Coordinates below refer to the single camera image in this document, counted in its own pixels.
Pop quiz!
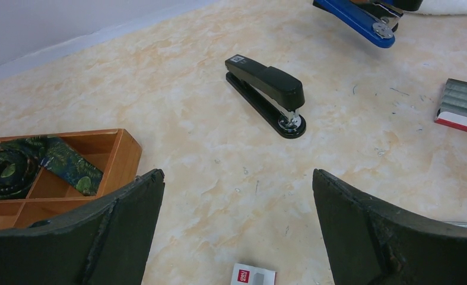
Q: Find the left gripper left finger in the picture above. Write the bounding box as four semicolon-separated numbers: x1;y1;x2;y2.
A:
0;169;165;284

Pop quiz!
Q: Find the green patterned tie piece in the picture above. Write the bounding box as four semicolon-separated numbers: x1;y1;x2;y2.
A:
0;135;103;200

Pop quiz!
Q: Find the black stapler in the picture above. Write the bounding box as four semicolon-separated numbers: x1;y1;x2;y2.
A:
225;54;306;139

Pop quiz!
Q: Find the orange wooden divided tray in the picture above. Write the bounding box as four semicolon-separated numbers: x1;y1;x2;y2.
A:
0;128;143;233

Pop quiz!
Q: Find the red white staple box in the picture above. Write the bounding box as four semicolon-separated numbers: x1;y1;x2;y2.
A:
230;263;277;285

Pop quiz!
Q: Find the blue stapler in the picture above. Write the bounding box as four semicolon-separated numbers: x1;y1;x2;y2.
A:
313;1;404;49

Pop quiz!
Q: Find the white towel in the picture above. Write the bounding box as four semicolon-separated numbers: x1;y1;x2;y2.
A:
414;0;467;15

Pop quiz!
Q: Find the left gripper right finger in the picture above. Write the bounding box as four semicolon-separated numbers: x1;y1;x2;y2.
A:
312;169;467;284

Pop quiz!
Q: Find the open staple box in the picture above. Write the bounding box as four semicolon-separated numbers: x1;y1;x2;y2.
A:
434;78;467;132

